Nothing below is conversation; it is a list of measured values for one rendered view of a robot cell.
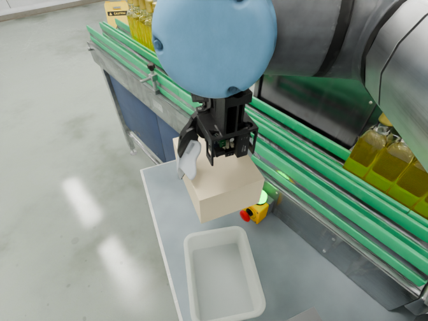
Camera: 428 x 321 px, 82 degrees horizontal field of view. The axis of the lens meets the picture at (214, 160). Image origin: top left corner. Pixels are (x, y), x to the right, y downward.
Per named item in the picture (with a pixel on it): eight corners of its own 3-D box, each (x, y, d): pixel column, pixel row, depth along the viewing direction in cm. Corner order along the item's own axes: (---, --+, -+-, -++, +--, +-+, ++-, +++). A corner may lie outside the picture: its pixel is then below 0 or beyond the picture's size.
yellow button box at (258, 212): (271, 213, 81) (275, 200, 75) (255, 226, 77) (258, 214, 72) (255, 199, 84) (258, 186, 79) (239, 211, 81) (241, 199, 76)
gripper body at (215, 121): (209, 170, 37) (208, 100, 28) (191, 134, 42) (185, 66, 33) (255, 156, 39) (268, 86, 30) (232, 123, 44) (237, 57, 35)
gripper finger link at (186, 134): (172, 156, 40) (199, 113, 36) (169, 149, 41) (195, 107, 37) (195, 160, 43) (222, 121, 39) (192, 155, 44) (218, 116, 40)
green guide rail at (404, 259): (420, 284, 54) (446, 271, 48) (419, 287, 53) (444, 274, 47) (92, 39, 143) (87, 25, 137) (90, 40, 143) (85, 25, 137)
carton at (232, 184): (200, 223, 45) (199, 200, 40) (176, 163, 55) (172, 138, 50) (258, 202, 48) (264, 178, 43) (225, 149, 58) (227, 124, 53)
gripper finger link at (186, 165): (173, 197, 41) (201, 156, 36) (164, 171, 44) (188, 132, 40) (188, 197, 43) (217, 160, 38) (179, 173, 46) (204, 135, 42)
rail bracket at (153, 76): (161, 95, 105) (156, 64, 96) (146, 101, 102) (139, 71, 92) (156, 91, 108) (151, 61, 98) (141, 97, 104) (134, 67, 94)
